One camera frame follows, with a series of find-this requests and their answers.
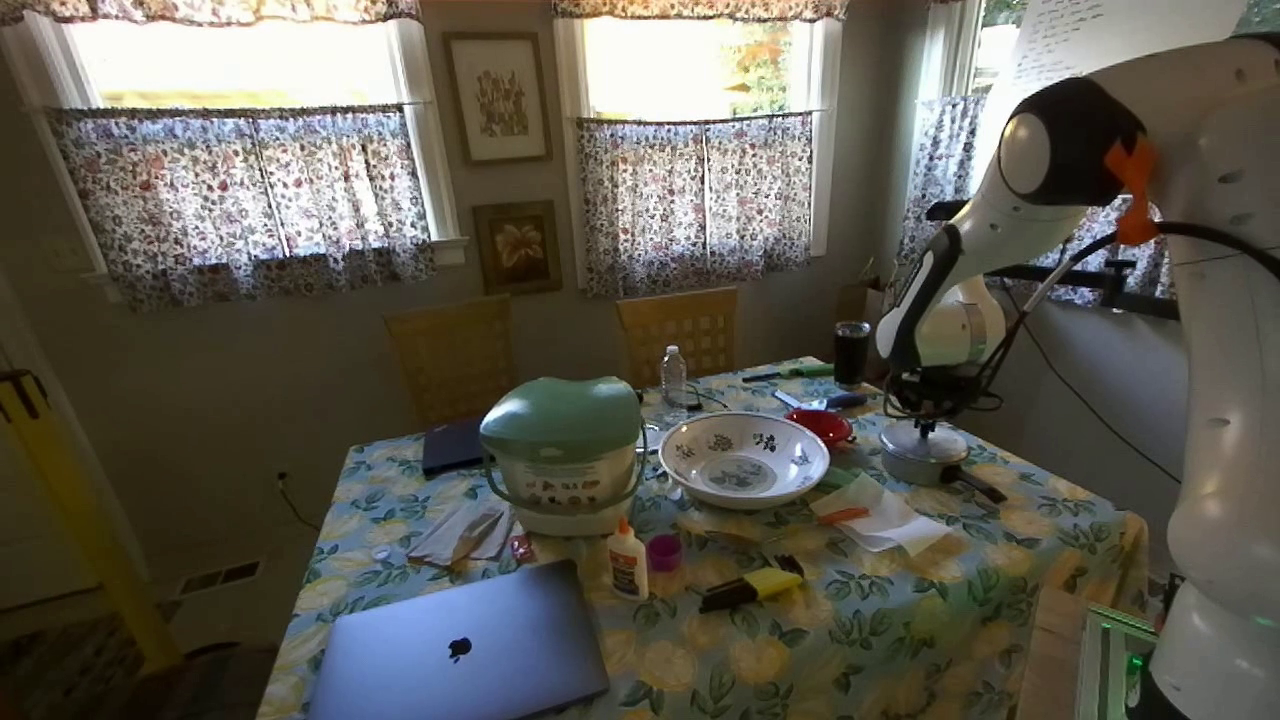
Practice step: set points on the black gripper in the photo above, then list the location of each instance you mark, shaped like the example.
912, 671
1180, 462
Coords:
932, 395

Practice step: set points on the silver pot lid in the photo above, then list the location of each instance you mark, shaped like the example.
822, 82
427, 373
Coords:
922, 442

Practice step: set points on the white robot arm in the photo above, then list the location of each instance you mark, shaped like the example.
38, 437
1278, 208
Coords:
1180, 150

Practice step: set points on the red small bowl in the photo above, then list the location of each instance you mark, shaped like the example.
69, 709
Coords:
831, 426

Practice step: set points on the white floral bowl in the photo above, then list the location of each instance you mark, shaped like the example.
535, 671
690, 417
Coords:
744, 456

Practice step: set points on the white bucket with green lid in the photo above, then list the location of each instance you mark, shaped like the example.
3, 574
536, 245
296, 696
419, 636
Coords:
564, 453

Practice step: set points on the dark drinking glass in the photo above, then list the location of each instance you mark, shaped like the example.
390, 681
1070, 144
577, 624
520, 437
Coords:
850, 348

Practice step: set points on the white paper packet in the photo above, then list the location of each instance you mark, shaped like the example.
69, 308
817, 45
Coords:
878, 518

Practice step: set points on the floral tablecloth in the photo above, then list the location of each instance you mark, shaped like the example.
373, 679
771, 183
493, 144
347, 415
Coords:
932, 635

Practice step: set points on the yellow black highlighter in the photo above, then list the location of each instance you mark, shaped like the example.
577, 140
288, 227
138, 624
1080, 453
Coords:
754, 587

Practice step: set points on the wooden lattice chair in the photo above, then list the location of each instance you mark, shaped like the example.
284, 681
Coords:
453, 357
696, 323

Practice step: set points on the clear plastic bottle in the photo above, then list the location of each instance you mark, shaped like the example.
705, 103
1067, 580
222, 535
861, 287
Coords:
672, 377

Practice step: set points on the purple small cap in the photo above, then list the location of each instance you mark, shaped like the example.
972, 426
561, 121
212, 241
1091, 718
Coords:
661, 552

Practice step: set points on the right floral curtain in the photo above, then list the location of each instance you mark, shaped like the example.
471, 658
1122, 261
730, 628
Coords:
676, 207

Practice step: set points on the floral curtain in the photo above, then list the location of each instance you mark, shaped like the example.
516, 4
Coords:
676, 207
246, 203

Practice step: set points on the white glue bottle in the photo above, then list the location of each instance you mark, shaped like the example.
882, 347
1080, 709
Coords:
631, 560

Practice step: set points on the lower framed flower picture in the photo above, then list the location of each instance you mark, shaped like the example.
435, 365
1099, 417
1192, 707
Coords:
516, 245

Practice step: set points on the grey laptop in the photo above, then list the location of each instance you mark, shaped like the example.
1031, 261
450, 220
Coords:
498, 651

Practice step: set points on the dark blue notebook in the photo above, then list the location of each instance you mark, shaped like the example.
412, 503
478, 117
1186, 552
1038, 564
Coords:
453, 447

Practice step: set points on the paper sheets with pen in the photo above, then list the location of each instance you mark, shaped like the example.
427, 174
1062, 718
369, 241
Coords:
465, 535

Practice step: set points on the upper framed botanical picture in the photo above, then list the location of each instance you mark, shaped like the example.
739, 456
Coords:
498, 92

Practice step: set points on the left floral curtain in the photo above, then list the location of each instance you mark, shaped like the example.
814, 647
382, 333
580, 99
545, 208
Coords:
246, 203

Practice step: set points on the yellow black barrier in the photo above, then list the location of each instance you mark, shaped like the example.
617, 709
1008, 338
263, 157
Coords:
28, 417

